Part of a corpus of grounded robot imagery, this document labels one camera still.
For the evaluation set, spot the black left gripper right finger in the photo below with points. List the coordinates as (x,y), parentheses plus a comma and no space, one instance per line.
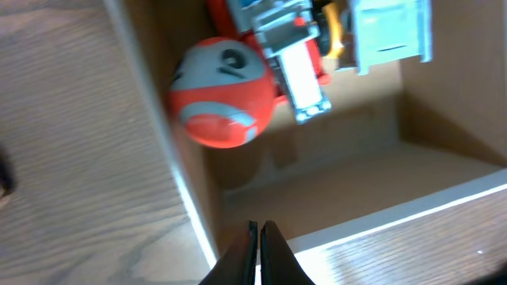
(278,263)

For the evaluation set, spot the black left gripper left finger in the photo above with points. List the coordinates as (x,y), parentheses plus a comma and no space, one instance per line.
(237,265)

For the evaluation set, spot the yellow grey toy car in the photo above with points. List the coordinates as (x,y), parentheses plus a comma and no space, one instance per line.
(362,33)

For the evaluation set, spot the white cardboard box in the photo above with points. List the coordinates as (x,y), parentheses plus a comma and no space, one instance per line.
(406,140)

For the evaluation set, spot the red toy fire truck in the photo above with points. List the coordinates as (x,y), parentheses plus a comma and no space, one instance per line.
(284,32)

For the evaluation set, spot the orange toy ball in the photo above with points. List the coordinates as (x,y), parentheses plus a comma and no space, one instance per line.
(222,93)

